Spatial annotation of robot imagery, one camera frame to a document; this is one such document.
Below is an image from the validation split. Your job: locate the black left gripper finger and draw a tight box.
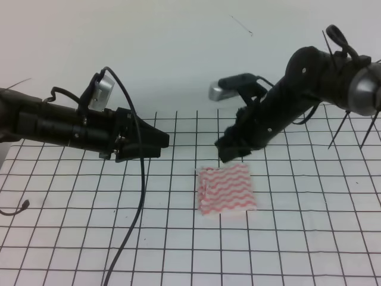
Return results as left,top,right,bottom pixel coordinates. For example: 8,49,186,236
115,144,161,163
138,119,170,148

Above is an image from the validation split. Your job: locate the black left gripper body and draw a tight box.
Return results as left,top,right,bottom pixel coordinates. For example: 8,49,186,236
71,108,139,159

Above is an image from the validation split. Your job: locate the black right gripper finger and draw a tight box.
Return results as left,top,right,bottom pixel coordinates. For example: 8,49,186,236
218,147,252,163
214,134,237,150

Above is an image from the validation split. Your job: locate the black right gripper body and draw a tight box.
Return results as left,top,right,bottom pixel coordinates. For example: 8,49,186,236
224,101,277,149

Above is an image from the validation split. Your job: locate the pink wavy striped towel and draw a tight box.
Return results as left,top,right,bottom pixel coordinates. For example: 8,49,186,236
196,163,257,216

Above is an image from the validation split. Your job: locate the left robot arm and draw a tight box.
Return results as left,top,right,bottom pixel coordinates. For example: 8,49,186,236
1,89,170,163

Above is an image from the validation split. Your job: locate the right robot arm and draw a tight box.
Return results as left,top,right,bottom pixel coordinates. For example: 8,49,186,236
210,46,380,163

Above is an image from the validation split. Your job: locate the white black-grid tablecloth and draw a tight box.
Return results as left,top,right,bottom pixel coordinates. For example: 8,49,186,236
1,105,380,285

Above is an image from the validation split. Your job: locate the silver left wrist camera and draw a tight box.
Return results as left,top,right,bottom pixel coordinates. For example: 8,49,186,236
88,75,114,111

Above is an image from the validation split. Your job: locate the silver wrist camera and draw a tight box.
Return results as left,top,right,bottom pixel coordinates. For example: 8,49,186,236
208,82,239,102
88,75,114,111

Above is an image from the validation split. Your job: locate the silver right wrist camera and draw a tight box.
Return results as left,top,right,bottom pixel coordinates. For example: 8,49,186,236
208,82,239,102

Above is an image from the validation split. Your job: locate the black left camera cable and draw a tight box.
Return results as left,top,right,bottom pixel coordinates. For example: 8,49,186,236
43,67,148,286

